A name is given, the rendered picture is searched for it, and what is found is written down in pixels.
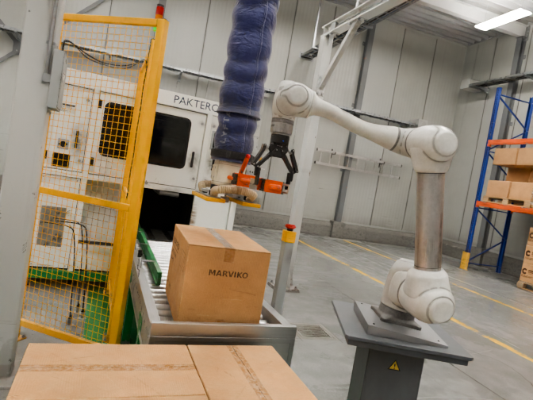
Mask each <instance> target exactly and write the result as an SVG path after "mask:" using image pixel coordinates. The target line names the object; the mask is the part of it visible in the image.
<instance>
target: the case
mask: <svg viewBox="0 0 533 400"><path fill-rule="evenodd" d="M270 256H271V252H269V251H267V250H266V249H265V248H264V247H262V246H261V245H259V244H257V243H256V242H254V241H253V240H252V239H250V238H249V237H247V236H246V235H244V234H243V233H241V232H238V231H232V230H225V229H212V228H206V227H199V226H192V225H180V224H175V227H174V237H173V242H172V248H171V257H170V263H169V268H168V272H167V282H166V287H165V291H166V294H167V299H168V302H169V306H170V308H171V314H172V317H173V320H174V321H198V322H224V323H248V324H259V321H260V316H261V312H262V307H263V298H264V293H265V288H266V283H267V275H268V270H269V265H270Z"/></svg>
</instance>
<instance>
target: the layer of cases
mask: <svg viewBox="0 0 533 400"><path fill-rule="evenodd" d="M6 400H318V399H317V398H316V397H315V396H314V395H313V393H312V392H311V391H310V390H309V389H308V387H307V386H306V385H305V384H304V383H303V382H302V381H301V380H300V379H299V377H298V376H297V375H296V374H295V373H294V371H293V370H292V369H291V368H290V366H289V365H288V364H287V363H286V362H285V360H284V359H283V358H282V357H281V356H280V355H279V354H278V353H277V352H276V351H275V349H274V348H273V347H272V346H250V345H187V347H186V345H176V344H32V343H29V344H28V346H27V349H26V350H25V354H24V356H23V358H22V361H21V364H20V366H19V368H18V370H17V374H16V376H15V378H14V381H13V384H12V386H11V388H10V392H9V393H8V396H7V398H6Z"/></svg>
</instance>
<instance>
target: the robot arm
mask: <svg viewBox="0 0 533 400"><path fill-rule="evenodd" d="M314 115H315V116H320V117H325V118H327V119H329V120H331V121H334V122H335V123H336V124H338V125H341V126H342V127H344V128H345V129H347V130H349V131H351V132H353V133H355V134H357V135H359V136H361V137H364V138H366V139H367V140H371V141H373V142H374V143H376V144H379V145H381V146H382V147H383V148H386V149H388V150H390V151H392V152H395V153H396V154H399V155H402V156H406V157H408V158H411V159H412V165H413V169H414V170H415V172H417V181H416V231H415V255H414V260H409V259H405V258H400V259H399V260H397V261H396V262H395V263H394V264H393V266H392V267H391V268H390V270H389V273H388V275H387V278H386V281H385V285H384V289H383V292H382V300H381V302H380V305H379V306H374V305H371V307H370V308H371V309H372V310H373V311H374V312H375V313H376V314H377V315H378V316H379V317H380V320H381V321H384V322H387V323H392V324H395V325H401V326H404V327H408V328H411V329H416V330H419V331H421V329H422V327H421V326H420V325H418V324H417V323H416V321H415V318H416V319H418V320H419V321H422V322H424V323H427V324H441V323H445V322H447V321H449V320H450V319H451V318H452V317H453V315H454V310H455V302H454V296H453V295H452V293H451V287H450V283H449V279H448V274H447V273H446V272H445V271H444V270H443V268H441V267H442V246H443V205H444V184H445V172H447V171H448V170H449V168H450V165H451V161H452V159H453V157H454V155H455V154H456V152H457V150H458V138H457V136H456V135H455V133H454V132H453V131H452V130H450V129H449V128H447V127H444V126H441V125H425V126H421V127H419V128H414V129H403V128H399V127H395V126H387V125H376V124H372V123H369V122H366V121H363V120H361V119H359V118H357V117H355V116H354V115H352V114H350V113H348V112H346V111H344V110H342V109H340V108H339V107H337V106H334V105H332V104H331V103H328V102H326V101H324V100H322V99H320V98H318V96H317V95H316V92H315V91H314V90H311V89H310V88H308V87H307V86H306V85H304V84H302V83H296V82H294V81H291V80H283V81H281V82H280V83H279V84H278V87H277V89H276V91H275V94H274V101H273V105H272V120H271V127H270V131H271V132H272V134H271V137H270V144H269V145H267V144H262V146H261V149H260V150H259V152H258V153H257V155H256V156H255V158H254V159H253V160H252V161H251V165H253V166H254V167H255V170H254V175H255V182H254V184H255V185H259V176H260V171H261V167H260V166H261V165H262V164H263V163H264V162H265V161H267V160H268V159H269V158H270V157H277V158H282V160H283V161H284V163H285V165H286V167H287V169H288V171H289V173H287V177H286V184H289V185H290V182H292V181H293V174H295V173H298V172H299V171H298V168H297V162H296V159H295V155H294V153H295V150H294V149H288V145H289V140H290V137H289V136H291V135H292V132H293V125H294V120H295V118H296V117H303V118H308V117H310V116H314ZM267 148H268V149H269V152H268V153H267V154H266V155H265V156H264V157H263V158H262V159H261V160H260V161H259V162H258V163H257V161H258V160H259V158H260V157H261V155H262V154H263V153H264V151H265V150H266V149H267ZM287 152H288V153H289V154H290V160H291V164H292V167H291V165H290V162H289V161H288V158H287V156H286V153H287Z"/></svg>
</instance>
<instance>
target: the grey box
mask: <svg viewBox="0 0 533 400"><path fill-rule="evenodd" d="M67 63H68V59H67V56H66V53H65V51H62V50H59V49H55V51H54V57H53V63H52V73H51V79H50V86H49V92H48V102H47V107H48V108H49V109H50V110H52V111H56V112H60V111H61V108H62V102H63V91H64V85H65V79H66V74H67Z"/></svg>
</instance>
